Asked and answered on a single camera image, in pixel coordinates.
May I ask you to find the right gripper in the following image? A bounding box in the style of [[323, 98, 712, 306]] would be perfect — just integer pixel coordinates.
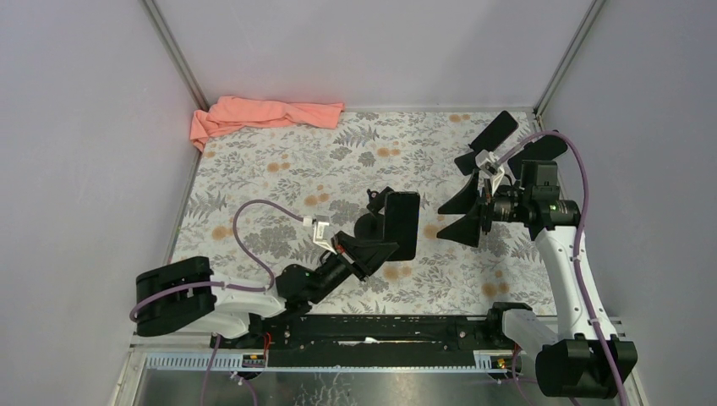
[[437, 170, 529, 247]]

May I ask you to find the black round-base stand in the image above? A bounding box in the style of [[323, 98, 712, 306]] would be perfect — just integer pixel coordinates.
[[353, 187, 396, 243]]

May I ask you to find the black phone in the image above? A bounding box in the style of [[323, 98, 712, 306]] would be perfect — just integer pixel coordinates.
[[383, 192, 420, 261], [507, 135, 568, 178]]

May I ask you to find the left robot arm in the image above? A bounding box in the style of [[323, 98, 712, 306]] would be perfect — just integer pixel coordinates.
[[129, 232, 399, 348]]

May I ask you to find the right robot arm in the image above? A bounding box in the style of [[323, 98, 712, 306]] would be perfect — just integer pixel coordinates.
[[437, 161, 638, 404]]

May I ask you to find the pink cloth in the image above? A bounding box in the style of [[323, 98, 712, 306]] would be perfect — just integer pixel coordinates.
[[189, 96, 345, 151]]

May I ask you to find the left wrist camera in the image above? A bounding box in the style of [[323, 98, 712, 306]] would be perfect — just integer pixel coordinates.
[[302, 216, 333, 251]]

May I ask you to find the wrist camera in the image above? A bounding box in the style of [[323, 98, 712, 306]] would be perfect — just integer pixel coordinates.
[[475, 151, 506, 193], [302, 216, 333, 251]]

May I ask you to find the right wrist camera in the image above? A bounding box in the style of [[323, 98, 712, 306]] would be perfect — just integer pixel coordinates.
[[475, 151, 506, 193]]

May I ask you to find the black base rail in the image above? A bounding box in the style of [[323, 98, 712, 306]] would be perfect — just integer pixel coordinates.
[[210, 315, 517, 368]]

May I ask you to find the aluminium frame profile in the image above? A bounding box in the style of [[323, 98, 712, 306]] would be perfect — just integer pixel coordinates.
[[129, 315, 632, 354]]

